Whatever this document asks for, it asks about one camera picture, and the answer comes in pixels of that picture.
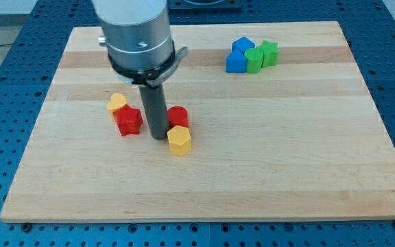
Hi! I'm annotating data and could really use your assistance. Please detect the wooden board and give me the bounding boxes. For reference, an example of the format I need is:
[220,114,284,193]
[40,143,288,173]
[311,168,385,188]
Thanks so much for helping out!
[0,21,395,223]

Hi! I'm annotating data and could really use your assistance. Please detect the black clamp ring mount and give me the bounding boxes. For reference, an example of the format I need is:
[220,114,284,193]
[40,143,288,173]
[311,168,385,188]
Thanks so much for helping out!
[108,47,188,88]

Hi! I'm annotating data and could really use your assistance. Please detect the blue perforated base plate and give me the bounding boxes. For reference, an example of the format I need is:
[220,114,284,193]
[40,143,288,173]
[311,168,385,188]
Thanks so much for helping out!
[0,0,395,246]

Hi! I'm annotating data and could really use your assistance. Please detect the green star block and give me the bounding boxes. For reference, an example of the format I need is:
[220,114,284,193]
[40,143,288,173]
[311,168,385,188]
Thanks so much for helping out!
[257,40,279,68]

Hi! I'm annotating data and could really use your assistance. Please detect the blue cube block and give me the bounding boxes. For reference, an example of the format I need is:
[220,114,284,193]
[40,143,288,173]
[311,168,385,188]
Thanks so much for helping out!
[231,36,255,54]

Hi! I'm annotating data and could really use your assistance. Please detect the yellow heart block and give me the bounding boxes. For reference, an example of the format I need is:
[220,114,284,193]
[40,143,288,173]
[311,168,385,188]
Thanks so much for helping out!
[106,93,128,121]

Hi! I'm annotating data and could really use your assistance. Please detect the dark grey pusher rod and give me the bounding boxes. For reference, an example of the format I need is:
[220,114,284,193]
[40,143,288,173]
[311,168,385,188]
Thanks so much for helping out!
[139,85,169,140]

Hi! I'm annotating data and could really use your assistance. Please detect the red star block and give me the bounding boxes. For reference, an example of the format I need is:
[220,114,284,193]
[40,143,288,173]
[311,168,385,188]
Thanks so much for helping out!
[113,105,143,137]

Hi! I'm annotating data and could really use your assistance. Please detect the yellow hexagon block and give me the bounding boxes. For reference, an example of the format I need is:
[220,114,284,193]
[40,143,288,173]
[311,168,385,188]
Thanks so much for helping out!
[167,126,192,156]

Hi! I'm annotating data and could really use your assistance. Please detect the green cylinder block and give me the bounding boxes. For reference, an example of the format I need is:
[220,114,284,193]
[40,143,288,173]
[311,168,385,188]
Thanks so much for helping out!
[244,48,264,73]

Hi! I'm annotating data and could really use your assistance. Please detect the red cylinder block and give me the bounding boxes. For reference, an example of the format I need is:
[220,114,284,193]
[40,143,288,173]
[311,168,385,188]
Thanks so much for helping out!
[167,106,189,128]

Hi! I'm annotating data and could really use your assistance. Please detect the blue triangle block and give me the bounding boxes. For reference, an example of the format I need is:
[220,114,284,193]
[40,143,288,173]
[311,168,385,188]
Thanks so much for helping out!
[225,49,247,73]

